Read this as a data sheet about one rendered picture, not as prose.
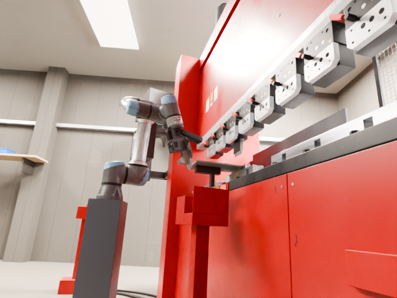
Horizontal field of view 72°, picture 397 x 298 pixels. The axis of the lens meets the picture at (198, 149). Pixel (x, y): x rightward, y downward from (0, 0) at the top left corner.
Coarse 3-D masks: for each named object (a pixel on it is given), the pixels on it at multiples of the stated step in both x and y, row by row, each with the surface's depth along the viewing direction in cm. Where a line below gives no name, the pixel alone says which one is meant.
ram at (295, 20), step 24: (240, 0) 182; (264, 0) 145; (288, 0) 120; (312, 0) 103; (240, 24) 176; (264, 24) 142; (288, 24) 118; (216, 48) 226; (240, 48) 171; (264, 48) 138; (216, 72) 217; (240, 72) 166; (264, 72) 135; (240, 96) 161; (216, 120) 201
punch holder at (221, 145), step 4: (224, 124) 183; (220, 128) 188; (216, 132) 196; (220, 132) 187; (224, 132) 182; (216, 136) 195; (220, 136) 186; (224, 136) 181; (216, 140) 194; (220, 140) 184; (224, 140) 180; (216, 144) 192; (220, 144) 183; (224, 144) 180; (228, 144) 181; (216, 148) 191; (220, 148) 184; (224, 148) 184; (228, 148) 183; (232, 148) 183; (220, 152) 193; (224, 152) 192
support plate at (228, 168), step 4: (196, 160) 146; (200, 160) 146; (192, 164) 154; (196, 164) 152; (200, 164) 152; (204, 164) 151; (208, 164) 151; (212, 164) 150; (216, 164) 150; (220, 164) 149; (224, 164) 150; (228, 164) 150; (232, 164) 151; (192, 168) 162; (224, 168) 157; (228, 168) 157; (232, 168) 156; (236, 168) 156; (228, 172) 168
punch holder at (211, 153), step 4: (208, 140) 214; (212, 140) 204; (208, 144) 213; (212, 144) 201; (208, 148) 210; (212, 148) 200; (208, 152) 209; (212, 152) 199; (216, 152) 199; (208, 156) 208; (212, 156) 205; (216, 156) 204; (220, 156) 203
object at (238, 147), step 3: (240, 138) 161; (237, 141) 164; (240, 141) 161; (234, 144) 169; (237, 144) 164; (240, 144) 160; (234, 147) 168; (237, 147) 163; (240, 147) 160; (234, 150) 168; (237, 150) 162; (240, 150) 159; (234, 153) 167; (237, 153) 164; (240, 153) 160
